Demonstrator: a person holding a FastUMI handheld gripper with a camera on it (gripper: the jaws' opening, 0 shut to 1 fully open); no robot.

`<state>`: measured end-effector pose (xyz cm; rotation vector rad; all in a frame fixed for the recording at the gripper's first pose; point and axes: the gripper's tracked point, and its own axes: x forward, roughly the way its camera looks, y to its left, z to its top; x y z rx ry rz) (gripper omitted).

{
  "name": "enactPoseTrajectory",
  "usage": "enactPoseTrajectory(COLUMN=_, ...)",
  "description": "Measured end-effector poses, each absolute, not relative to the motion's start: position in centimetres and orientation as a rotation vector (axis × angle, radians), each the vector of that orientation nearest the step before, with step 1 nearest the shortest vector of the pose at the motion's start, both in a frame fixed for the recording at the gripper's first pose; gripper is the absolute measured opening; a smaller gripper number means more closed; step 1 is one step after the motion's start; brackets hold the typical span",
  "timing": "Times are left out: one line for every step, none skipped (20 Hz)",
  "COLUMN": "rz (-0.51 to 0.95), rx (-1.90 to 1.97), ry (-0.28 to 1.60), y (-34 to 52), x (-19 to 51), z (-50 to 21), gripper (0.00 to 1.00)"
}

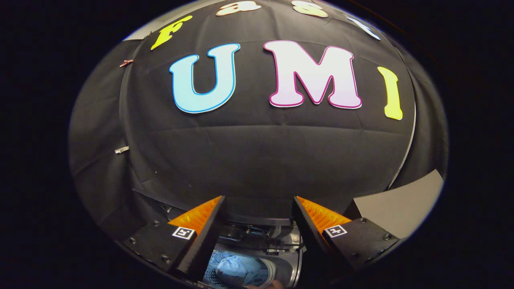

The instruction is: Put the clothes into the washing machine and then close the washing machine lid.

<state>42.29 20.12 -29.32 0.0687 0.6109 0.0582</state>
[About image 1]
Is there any grey washing machine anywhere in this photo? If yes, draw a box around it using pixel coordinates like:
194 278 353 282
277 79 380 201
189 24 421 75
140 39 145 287
133 189 354 289

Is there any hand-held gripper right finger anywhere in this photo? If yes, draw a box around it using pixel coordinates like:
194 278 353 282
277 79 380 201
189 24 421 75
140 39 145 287
292 195 402 281

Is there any light blue shirt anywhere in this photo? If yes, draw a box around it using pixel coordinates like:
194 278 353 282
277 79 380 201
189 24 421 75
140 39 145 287
215 255 269 287

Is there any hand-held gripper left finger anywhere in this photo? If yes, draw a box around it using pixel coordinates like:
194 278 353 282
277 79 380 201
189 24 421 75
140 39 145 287
120 195 227 282

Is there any black backdrop cloth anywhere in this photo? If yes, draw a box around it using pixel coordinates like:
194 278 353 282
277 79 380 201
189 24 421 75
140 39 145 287
67 0 449 241

